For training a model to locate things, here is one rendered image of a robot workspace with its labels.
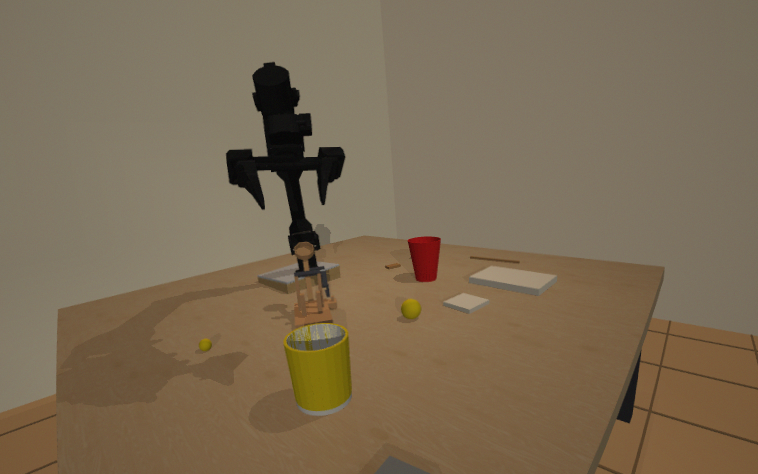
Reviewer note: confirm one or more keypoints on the dark red cup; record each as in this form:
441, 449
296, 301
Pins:
425, 257

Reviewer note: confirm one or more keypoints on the yellow cylindrical cup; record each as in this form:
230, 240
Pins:
320, 369

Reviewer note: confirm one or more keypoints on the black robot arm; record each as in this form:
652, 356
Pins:
276, 100

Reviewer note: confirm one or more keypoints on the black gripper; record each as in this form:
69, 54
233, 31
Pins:
242, 167

